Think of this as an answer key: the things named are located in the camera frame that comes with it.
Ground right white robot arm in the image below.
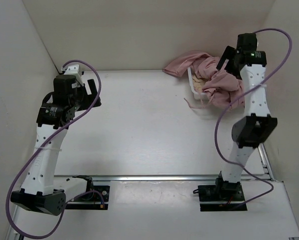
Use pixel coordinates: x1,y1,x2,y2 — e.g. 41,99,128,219
214,33,278,200

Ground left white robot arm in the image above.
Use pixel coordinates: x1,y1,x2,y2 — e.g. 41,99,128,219
10,74,101,216

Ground left aluminium rail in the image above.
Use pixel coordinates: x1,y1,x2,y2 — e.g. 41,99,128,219
4,207,25,240

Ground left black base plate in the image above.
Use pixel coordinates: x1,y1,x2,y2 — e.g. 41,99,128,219
65,178,110,211

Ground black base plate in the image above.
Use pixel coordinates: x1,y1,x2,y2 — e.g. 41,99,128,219
192,185,248,212
65,178,110,211

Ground front aluminium rail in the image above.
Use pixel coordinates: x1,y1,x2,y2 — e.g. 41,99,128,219
53,174,273,183

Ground pink trousers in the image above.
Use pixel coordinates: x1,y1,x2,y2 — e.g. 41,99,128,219
162,50,244,109

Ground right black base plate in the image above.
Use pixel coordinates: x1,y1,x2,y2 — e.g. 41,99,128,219
192,185,248,212

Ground white plastic basket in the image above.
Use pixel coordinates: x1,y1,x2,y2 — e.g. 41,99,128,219
187,67,208,100

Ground beige trousers in basket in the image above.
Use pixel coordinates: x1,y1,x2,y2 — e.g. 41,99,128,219
191,74,211,93

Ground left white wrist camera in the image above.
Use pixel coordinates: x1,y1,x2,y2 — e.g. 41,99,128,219
61,64,84,85

